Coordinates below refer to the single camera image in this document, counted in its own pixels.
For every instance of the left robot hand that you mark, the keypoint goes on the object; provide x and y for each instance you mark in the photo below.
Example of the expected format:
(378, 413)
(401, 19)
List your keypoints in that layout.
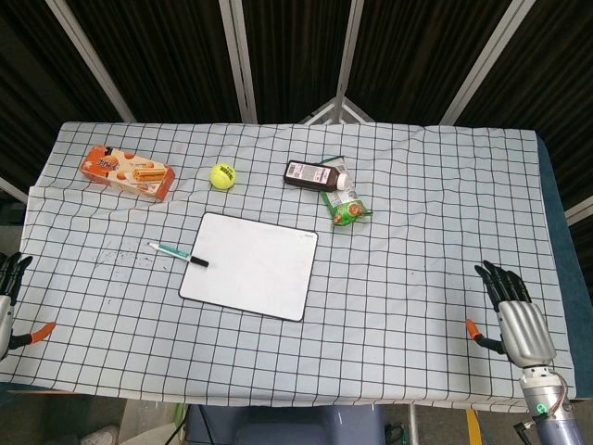
(5, 320)

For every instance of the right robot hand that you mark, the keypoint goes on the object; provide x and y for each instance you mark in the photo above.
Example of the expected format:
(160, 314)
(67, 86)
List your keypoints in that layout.
(523, 329)

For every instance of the green marker pen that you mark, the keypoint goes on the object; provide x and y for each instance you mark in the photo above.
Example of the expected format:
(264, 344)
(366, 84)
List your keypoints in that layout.
(173, 251)

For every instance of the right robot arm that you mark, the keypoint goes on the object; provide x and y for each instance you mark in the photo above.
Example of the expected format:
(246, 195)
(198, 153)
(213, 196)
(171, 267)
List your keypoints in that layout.
(558, 428)

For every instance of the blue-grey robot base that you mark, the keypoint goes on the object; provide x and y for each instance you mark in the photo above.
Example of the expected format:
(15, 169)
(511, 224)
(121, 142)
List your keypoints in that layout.
(287, 426)

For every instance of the white whiteboard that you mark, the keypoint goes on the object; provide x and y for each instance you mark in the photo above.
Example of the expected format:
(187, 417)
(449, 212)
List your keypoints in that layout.
(252, 266)

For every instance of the blue table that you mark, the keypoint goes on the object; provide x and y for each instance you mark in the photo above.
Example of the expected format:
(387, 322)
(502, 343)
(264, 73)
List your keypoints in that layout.
(563, 259)

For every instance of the checkered tablecloth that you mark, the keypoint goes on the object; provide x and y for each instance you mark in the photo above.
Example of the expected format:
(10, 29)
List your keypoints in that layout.
(394, 287)

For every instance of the metal table leg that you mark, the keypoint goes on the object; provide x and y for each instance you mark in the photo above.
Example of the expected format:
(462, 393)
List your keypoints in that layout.
(413, 426)

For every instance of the white shoe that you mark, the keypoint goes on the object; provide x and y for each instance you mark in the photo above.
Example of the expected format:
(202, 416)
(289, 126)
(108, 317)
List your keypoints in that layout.
(102, 436)

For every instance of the orange biscuit box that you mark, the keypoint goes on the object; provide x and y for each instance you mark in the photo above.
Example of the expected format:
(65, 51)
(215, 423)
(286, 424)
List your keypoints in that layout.
(125, 174)

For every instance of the green snack bag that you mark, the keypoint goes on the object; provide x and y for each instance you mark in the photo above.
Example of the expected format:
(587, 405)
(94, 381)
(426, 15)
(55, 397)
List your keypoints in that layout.
(345, 208)

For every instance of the yellow tennis ball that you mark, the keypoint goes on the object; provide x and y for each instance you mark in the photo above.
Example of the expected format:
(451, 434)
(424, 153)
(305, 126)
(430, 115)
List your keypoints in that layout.
(223, 175)

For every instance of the brown medicine bottle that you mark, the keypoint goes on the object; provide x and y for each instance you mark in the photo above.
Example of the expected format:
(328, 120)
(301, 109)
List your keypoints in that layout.
(310, 176)

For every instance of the white triangular screen foot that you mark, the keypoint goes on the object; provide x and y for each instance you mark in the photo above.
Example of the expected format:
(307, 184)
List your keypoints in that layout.
(342, 111)

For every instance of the dark slatted folding screen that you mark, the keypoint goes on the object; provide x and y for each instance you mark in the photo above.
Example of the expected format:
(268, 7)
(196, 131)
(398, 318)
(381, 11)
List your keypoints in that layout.
(176, 55)

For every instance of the white screen frame post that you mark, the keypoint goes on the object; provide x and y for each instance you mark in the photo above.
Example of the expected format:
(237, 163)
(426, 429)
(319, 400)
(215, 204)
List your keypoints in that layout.
(240, 65)
(92, 60)
(482, 65)
(347, 51)

